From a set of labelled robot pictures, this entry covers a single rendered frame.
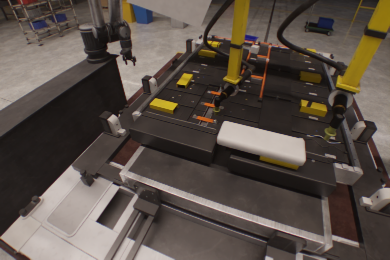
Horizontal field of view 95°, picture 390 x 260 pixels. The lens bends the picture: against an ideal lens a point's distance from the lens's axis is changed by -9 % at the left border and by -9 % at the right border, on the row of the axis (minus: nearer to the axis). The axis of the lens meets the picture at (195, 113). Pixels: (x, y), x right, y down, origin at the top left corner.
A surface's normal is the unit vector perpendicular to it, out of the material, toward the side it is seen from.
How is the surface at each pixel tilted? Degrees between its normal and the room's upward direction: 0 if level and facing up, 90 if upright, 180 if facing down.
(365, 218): 0
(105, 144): 0
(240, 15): 90
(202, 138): 0
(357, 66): 90
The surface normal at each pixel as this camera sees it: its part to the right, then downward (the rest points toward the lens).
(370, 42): -0.57, 0.53
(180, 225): 0.00, -0.77
